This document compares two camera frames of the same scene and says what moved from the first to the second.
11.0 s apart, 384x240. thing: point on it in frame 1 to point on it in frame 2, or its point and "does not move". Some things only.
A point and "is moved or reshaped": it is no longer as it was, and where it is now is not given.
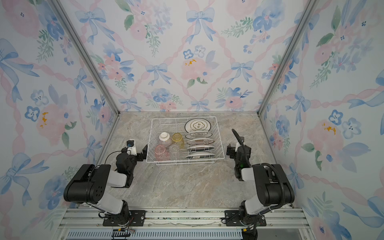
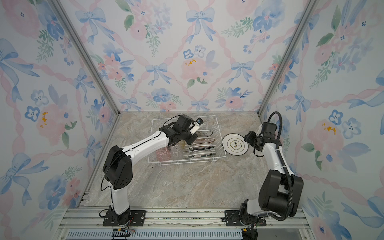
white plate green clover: x=197 y=124 is moved or reshaped
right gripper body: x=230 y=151 to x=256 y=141
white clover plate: x=198 y=134 does not move
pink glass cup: x=161 y=153 does not move
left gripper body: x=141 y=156 to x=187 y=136
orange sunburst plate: x=200 y=141 does not move
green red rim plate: x=200 y=148 does not move
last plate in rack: x=199 y=155 does not move
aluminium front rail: x=87 y=224 does not move
